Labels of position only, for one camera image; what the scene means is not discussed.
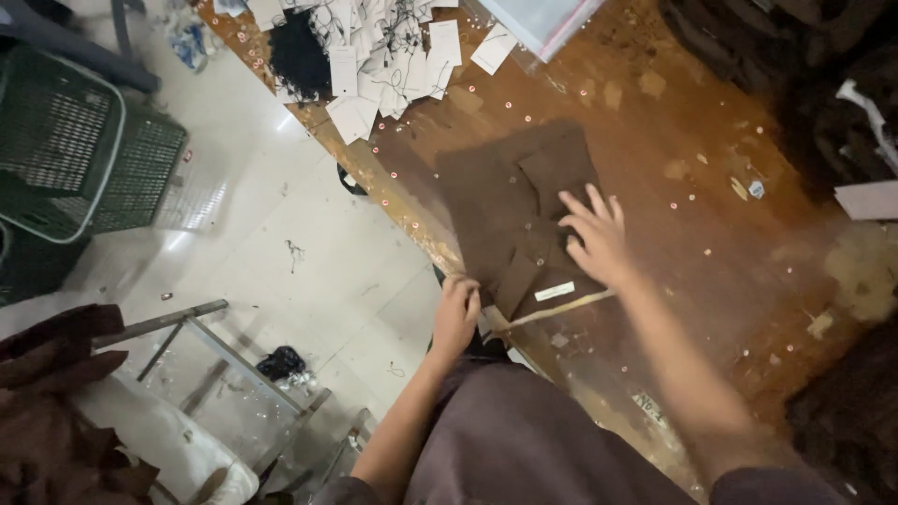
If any person's right hand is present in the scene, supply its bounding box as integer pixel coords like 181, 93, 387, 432
558, 184, 636, 290

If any person's left hand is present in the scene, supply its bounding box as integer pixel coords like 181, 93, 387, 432
431, 274, 483, 359

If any brown garment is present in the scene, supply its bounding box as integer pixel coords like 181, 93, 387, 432
434, 119, 611, 324

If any white label on garment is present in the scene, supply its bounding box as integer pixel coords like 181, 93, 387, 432
534, 281, 576, 303

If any person's grey shirt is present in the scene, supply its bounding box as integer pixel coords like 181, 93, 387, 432
312, 340, 853, 505

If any black plastic scrap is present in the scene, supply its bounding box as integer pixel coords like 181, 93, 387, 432
255, 346, 307, 383

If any pile of white paper tags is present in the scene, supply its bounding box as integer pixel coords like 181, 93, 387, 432
247, 0, 520, 146

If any clear plastic zip bag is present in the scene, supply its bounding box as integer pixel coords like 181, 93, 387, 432
477, 0, 606, 64

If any white sack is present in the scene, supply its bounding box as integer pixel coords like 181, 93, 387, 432
70, 372, 261, 505

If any crumpled white blue bag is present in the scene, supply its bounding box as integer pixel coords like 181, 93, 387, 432
165, 10, 211, 74

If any heap of dark garments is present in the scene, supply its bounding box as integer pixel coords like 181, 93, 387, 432
659, 0, 898, 204

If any dark brown fabric pile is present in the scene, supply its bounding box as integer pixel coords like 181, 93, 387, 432
784, 330, 898, 505

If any white card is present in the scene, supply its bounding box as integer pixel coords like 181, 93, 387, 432
833, 180, 898, 222

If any dark green plastic basket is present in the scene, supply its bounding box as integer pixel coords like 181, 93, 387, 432
0, 43, 189, 245

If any heap of brown garments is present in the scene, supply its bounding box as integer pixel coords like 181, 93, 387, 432
0, 303, 161, 505

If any grey metal frame stand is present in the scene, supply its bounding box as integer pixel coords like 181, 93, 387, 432
94, 299, 373, 485

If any bundle of black strings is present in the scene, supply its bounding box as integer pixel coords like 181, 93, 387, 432
268, 8, 334, 104

